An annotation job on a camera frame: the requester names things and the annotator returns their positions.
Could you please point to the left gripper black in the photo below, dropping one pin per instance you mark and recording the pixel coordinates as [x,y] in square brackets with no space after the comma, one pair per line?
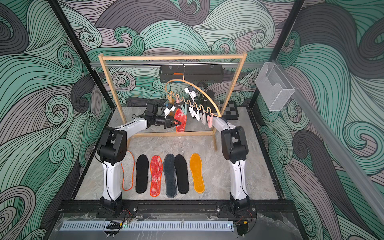
[169,121]

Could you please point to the red patterned insole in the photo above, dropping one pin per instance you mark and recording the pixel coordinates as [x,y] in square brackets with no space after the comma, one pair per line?
[181,117]
[156,169]
[128,167]

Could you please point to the curved wooden clip hanger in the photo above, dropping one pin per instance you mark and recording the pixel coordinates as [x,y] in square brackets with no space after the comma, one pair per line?
[189,102]

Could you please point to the grey insole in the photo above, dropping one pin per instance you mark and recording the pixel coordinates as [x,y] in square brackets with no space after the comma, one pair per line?
[170,176]

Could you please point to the black insole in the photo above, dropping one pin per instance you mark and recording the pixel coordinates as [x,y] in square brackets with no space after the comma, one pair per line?
[142,168]
[182,174]

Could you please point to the red patterned insole front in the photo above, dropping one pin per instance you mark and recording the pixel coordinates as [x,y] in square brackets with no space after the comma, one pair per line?
[128,167]

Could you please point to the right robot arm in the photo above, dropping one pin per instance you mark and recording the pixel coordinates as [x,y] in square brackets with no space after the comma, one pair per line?
[235,149]

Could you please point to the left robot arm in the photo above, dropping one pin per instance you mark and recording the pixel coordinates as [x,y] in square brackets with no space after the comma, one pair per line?
[112,150]

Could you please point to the black white chessboard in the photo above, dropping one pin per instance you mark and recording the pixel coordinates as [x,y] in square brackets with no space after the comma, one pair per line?
[231,111]

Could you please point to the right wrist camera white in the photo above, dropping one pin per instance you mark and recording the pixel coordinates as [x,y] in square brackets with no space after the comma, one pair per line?
[192,92]

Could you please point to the black wall tool shelf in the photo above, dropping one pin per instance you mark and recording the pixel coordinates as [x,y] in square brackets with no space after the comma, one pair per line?
[192,73]

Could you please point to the clear plastic wall bin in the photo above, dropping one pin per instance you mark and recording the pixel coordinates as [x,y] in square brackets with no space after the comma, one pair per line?
[274,86]

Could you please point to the white slotted cable duct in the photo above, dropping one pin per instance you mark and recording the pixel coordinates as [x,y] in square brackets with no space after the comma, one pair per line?
[183,225]

